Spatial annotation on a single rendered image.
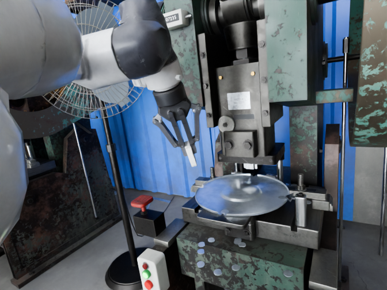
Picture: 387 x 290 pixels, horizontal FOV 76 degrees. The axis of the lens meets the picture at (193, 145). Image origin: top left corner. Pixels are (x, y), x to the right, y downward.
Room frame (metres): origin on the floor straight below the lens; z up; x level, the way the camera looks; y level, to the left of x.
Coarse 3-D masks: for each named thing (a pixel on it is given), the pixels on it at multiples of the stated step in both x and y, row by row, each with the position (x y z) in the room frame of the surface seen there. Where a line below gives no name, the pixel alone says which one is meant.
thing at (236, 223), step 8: (200, 216) 0.61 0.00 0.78; (208, 216) 0.61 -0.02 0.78; (216, 216) 0.60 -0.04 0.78; (224, 216) 0.60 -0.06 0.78; (232, 216) 0.59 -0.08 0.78; (240, 216) 0.59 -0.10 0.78; (248, 216) 0.58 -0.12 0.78; (256, 216) 0.69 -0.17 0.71; (224, 224) 0.57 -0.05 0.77; (232, 224) 0.56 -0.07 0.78; (240, 224) 0.55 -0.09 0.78; (248, 224) 0.66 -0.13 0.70; (232, 232) 0.69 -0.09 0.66; (240, 232) 0.68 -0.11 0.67; (248, 232) 0.66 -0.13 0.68
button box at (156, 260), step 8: (144, 256) 0.68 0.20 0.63; (152, 256) 0.67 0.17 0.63; (160, 256) 0.67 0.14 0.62; (152, 264) 0.65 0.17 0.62; (160, 264) 0.66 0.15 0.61; (152, 272) 0.65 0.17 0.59; (160, 272) 0.65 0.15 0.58; (144, 280) 0.67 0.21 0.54; (152, 280) 0.65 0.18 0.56; (160, 280) 0.65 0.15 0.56; (168, 280) 0.68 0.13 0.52; (144, 288) 0.68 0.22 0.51; (152, 288) 0.66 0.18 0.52; (160, 288) 0.64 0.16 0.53
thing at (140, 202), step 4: (140, 196) 0.83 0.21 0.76; (144, 196) 0.83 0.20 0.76; (148, 196) 0.83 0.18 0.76; (152, 196) 0.82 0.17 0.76; (132, 200) 0.81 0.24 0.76; (136, 200) 0.80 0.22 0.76; (140, 200) 0.80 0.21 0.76; (144, 200) 0.79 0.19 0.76; (148, 200) 0.80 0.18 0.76; (152, 200) 0.81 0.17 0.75; (132, 204) 0.79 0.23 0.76; (136, 204) 0.78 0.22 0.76; (140, 204) 0.77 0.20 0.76; (144, 204) 0.78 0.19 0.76; (144, 208) 0.80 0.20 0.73
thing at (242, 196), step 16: (224, 176) 0.87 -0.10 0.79; (240, 176) 0.86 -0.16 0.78; (256, 176) 0.84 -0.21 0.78; (208, 192) 0.75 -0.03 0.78; (224, 192) 0.73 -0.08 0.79; (240, 192) 0.71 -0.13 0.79; (256, 192) 0.70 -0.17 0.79; (272, 192) 0.70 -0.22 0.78; (288, 192) 0.68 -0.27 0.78; (208, 208) 0.65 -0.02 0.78; (224, 208) 0.64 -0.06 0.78; (240, 208) 0.62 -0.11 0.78; (256, 208) 0.61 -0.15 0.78; (272, 208) 0.59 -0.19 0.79
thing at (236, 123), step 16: (240, 64) 0.75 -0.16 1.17; (256, 64) 0.73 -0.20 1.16; (224, 80) 0.78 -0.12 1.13; (240, 80) 0.76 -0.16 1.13; (256, 80) 0.73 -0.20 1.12; (224, 96) 0.79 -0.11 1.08; (240, 96) 0.76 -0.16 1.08; (256, 96) 0.73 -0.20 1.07; (224, 112) 0.79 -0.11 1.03; (240, 112) 0.76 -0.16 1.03; (256, 112) 0.73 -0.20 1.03; (224, 128) 0.78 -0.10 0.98; (240, 128) 0.76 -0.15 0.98; (256, 128) 0.74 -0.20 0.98; (272, 128) 0.80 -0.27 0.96; (224, 144) 0.76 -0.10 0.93; (240, 144) 0.73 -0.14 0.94; (256, 144) 0.73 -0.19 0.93; (272, 144) 0.79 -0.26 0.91
